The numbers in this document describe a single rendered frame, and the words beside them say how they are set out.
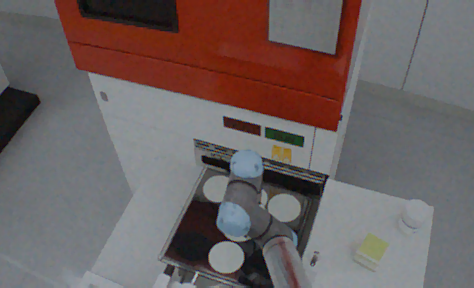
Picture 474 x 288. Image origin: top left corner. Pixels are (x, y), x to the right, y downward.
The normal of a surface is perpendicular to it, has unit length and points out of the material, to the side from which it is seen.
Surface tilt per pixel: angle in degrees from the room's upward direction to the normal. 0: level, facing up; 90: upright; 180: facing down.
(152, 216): 0
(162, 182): 0
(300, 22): 90
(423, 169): 0
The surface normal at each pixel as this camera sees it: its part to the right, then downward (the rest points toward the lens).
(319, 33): -0.34, 0.73
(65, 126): -0.02, -0.63
